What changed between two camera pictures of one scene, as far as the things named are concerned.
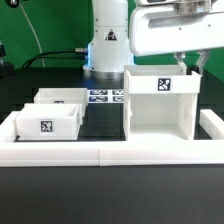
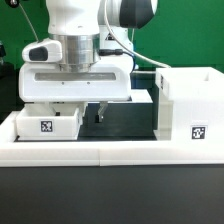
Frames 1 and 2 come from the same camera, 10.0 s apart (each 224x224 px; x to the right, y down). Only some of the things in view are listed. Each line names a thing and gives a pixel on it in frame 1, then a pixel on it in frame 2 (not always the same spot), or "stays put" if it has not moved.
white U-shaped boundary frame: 206,152 stays put
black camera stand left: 7,68 stays put
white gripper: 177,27 → 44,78
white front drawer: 48,122 stays put
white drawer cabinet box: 160,102 → 190,104
